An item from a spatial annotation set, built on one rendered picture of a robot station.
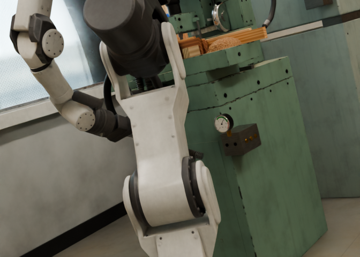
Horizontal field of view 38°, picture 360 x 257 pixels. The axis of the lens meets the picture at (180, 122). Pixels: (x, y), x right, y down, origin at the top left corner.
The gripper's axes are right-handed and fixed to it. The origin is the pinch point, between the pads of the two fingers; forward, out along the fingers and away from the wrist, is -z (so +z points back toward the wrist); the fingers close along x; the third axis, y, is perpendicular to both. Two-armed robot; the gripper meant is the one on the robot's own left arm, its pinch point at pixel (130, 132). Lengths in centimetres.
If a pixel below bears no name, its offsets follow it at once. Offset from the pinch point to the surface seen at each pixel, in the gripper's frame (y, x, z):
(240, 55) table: 20.2, 35.9, -21.3
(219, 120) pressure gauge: -0.9, 23.9, -18.3
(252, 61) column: 40, 22, -56
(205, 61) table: 20.0, 26.4, -13.5
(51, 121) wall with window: 71, -112, -53
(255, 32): 28, 42, -24
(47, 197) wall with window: 30, -126, -59
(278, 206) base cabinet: -21, 14, -64
